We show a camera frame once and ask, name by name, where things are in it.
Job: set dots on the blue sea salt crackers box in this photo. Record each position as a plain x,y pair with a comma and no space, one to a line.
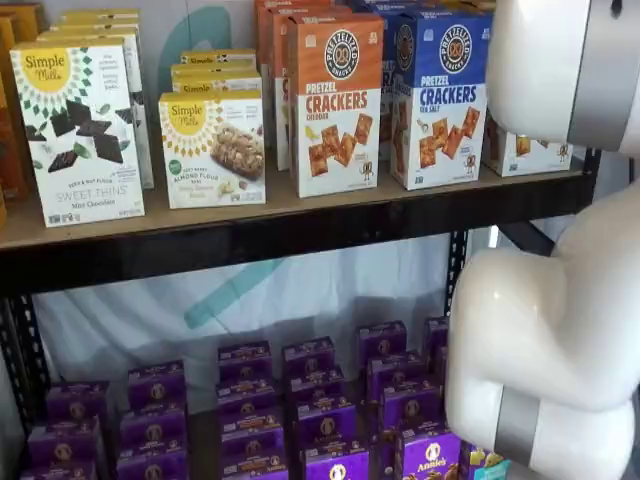
380,5
440,125
386,110

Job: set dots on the Simple Mills Sweet Thins box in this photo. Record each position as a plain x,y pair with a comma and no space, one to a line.
142,150
102,11
100,18
95,26
75,165

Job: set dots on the orange snack box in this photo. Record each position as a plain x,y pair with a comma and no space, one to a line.
27,20

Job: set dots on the wooden shelf board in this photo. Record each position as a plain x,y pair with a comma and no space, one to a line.
225,215

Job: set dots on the black metal wooden shelf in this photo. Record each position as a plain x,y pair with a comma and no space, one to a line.
250,250

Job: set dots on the orange cheddar pretzel crackers box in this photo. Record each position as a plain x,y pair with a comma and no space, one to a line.
281,50
340,125
265,30

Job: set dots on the white backdrop sheet teal logo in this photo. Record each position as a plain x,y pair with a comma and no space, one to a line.
125,320

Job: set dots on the yellow white pretzel crackers box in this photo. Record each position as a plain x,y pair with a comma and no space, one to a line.
540,159

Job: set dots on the Simple Mills almond bar box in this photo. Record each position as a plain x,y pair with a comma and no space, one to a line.
220,56
215,74
215,150

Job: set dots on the teal Annie's snack box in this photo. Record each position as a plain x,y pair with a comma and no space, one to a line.
482,465

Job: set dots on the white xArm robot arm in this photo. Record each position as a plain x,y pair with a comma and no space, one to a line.
525,325

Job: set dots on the purple Annie's snack box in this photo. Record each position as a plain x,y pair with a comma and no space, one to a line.
307,357
382,340
77,400
327,422
152,467
65,442
60,472
245,360
252,425
395,372
157,382
441,362
255,450
317,390
337,465
247,395
427,460
410,410
152,427
257,472
436,332

